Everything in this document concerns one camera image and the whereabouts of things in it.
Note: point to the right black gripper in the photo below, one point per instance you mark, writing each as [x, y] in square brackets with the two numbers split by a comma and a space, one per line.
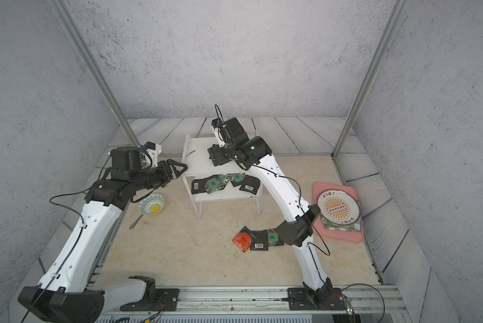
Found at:
[215, 153]

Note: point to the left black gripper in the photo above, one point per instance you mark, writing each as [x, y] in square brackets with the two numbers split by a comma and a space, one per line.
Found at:
[168, 177]

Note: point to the green tea bag top shelf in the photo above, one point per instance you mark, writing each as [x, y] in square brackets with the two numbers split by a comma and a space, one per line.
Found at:
[218, 155]

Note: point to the black barcode tea bag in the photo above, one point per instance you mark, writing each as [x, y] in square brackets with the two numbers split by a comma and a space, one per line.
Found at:
[250, 184]
[200, 186]

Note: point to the small green tea bag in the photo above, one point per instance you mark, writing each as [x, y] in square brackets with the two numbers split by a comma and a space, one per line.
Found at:
[236, 179]
[274, 238]

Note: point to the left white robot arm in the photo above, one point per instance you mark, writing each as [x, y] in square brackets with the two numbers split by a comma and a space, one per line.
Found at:
[62, 295]

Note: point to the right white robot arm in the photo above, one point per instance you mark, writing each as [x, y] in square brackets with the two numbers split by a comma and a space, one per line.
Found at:
[255, 156]

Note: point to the white two-tier shelf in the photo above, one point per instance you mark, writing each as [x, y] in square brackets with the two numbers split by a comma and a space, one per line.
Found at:
[199, 166]

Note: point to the yellow patterned bowl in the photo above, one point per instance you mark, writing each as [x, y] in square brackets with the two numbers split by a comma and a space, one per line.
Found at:
[152, 204]

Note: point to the metal spoon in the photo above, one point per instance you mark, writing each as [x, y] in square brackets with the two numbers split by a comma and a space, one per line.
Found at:
[133, 225]

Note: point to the pink tray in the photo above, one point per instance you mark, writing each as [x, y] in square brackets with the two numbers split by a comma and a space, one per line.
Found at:
[349, 236]

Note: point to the round patterned plate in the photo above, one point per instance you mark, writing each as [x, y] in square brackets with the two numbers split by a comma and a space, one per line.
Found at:
[339, 207]

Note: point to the checkered cloth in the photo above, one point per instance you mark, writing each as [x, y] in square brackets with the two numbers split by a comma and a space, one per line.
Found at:
[354, 227]

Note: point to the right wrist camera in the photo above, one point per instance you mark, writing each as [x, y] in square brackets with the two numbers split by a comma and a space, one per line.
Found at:
[220, 131]

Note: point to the left metal frame post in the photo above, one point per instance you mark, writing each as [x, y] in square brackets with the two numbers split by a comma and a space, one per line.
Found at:
[62, 13]

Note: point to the metal frame post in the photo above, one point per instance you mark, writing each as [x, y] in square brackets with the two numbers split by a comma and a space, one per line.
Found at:
[374, 66]
[62, 13]

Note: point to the metal base rail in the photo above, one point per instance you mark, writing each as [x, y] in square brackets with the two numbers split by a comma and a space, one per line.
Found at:
[359, 303]

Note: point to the right metal frame post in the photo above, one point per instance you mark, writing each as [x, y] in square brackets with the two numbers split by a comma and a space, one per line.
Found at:
[374, 66]

